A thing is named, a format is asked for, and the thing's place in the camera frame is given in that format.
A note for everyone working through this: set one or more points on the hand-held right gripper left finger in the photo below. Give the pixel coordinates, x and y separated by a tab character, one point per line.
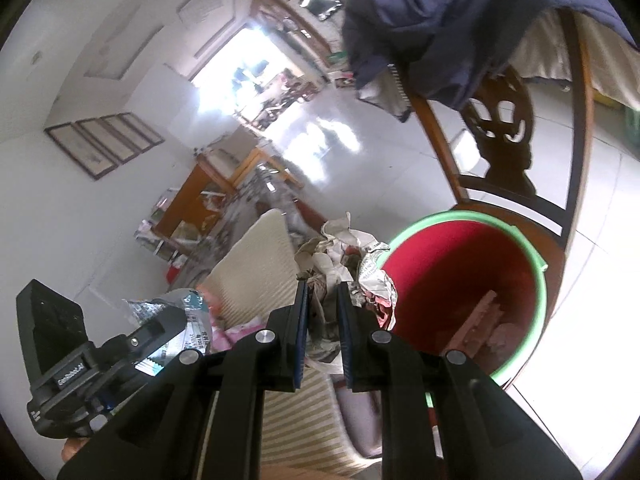
300	332

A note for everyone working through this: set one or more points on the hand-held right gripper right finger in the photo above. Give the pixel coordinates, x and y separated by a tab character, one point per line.
344	335

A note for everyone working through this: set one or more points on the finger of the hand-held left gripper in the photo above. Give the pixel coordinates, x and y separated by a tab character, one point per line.
155	332

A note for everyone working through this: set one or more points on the silver foil wrapper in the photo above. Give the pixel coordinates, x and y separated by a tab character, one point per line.
194	305

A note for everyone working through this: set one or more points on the beige paper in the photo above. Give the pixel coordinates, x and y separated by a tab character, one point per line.
322	265

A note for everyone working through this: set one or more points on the red bucket with green rim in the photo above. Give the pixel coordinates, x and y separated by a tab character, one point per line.
450	270

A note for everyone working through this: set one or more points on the red plastic item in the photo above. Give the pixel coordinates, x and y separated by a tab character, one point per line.
174	274

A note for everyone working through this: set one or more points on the pink wrapper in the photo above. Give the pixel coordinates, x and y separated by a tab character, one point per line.
235	334

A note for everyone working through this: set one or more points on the crumpled newspaper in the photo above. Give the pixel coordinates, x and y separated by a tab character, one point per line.
375	272

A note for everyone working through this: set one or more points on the grey cloth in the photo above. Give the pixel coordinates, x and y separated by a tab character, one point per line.
360	425

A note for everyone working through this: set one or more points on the brown scrap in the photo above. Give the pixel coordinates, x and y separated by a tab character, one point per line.
475	322

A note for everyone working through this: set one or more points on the wooden table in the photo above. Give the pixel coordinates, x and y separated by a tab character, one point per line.
200	195

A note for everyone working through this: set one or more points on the carved wooden chair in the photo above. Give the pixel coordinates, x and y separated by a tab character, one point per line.
505	160

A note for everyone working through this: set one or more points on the tall wooden cabinet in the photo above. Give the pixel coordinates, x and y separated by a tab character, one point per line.
280	5

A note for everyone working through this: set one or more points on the dark blue jacket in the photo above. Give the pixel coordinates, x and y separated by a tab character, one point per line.
440	20

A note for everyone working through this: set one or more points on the silver foil bag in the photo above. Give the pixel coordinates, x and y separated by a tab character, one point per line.
322	0

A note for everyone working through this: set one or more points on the beige cloth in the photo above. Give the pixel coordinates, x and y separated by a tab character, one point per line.
615	67

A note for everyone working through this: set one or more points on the framed wall picture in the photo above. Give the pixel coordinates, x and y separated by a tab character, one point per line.
145	127
110	137
130	131
85	152

